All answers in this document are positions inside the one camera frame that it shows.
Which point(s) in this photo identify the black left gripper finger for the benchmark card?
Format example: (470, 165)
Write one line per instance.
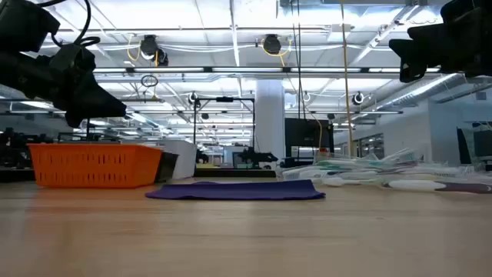
(92, 104)

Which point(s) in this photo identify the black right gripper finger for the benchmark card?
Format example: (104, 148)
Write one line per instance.
(423, 50)

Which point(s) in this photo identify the blue toothbrush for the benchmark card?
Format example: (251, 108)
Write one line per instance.
(300, 174)
(403, 155)

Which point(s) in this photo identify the purple toothbrush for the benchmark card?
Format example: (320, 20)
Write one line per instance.
(415, 185)

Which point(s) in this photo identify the black background robot arm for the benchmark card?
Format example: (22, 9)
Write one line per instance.
(255, 157)

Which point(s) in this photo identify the orange plastic basket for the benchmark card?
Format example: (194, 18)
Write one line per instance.
(96, 165)

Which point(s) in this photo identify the dark background equipment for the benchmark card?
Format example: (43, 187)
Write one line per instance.
(15, 150)

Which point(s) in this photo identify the white plastic basket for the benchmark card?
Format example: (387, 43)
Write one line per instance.
(186, 161)

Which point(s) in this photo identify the black monitor screen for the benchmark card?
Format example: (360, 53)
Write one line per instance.
(307, 132)

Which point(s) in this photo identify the long ceiling light strip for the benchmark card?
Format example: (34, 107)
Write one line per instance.
(250, 70)

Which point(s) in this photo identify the white building column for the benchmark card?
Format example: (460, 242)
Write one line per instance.
(270, 123)

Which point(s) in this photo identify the dark blue-violet mat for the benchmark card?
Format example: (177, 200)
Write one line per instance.
(238, 190)

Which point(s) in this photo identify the silver ventilation duct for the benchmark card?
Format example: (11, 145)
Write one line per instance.
(423, 90)

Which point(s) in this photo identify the black background rig frame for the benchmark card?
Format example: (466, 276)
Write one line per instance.
(225, 99)

